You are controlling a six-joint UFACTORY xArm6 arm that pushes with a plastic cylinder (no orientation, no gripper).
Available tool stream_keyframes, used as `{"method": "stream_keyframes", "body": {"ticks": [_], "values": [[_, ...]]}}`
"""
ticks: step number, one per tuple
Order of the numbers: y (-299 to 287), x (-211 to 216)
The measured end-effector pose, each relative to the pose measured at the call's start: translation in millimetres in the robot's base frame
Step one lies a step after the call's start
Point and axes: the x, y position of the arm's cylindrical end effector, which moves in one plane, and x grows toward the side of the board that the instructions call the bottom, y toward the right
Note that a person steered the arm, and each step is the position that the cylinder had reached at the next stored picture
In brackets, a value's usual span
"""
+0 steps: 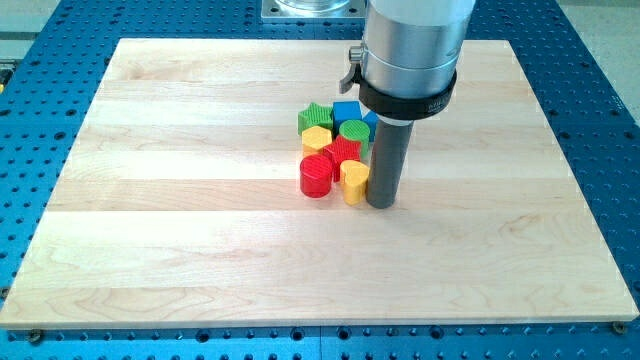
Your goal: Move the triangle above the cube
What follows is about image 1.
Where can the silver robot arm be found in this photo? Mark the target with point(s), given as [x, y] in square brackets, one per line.
[405, 65]

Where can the blue cube block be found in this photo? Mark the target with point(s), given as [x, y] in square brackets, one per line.
[343, 111]

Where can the blue triangle block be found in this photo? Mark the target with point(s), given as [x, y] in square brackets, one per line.
[371, 120]

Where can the red cylinder block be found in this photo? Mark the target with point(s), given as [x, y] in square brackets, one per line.
[316, 173]

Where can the yellow heart block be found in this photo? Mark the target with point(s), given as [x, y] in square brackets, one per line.
[353, 181]

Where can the red star block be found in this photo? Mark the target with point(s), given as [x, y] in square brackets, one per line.
[340, 150]

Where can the yellow hexagon block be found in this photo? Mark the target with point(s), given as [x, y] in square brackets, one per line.
[314, 139]

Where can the green cylinder block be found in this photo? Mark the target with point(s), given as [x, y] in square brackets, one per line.
[356, 130]

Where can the green star block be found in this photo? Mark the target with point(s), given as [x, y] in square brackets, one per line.
[315, 115]

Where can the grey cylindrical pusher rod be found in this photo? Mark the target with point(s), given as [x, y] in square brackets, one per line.
[387, 161]

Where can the wooden board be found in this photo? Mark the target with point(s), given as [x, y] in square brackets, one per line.
[179, 205]

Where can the blue perforated table plate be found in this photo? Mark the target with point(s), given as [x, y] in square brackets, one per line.
[45, 101]

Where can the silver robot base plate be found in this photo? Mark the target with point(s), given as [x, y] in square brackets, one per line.
[283, 10]

